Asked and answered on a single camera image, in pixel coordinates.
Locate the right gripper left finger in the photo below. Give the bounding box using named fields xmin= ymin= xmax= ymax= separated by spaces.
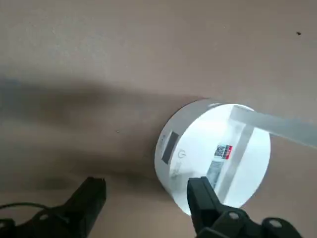
xmin=0 ymin=176 xmax=107 ymax=238

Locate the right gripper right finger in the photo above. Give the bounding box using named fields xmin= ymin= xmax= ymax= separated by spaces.
xmin=186 ymin=175 xmax=303 ymax=238

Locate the white foldable desk lamp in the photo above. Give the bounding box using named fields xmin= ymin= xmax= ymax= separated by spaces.
xmin=154 ymin=99 xmax=317 ymax=216

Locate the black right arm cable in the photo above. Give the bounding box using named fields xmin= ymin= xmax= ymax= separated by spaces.
xmin=0 ymin=202 xmax=47 ymax=211

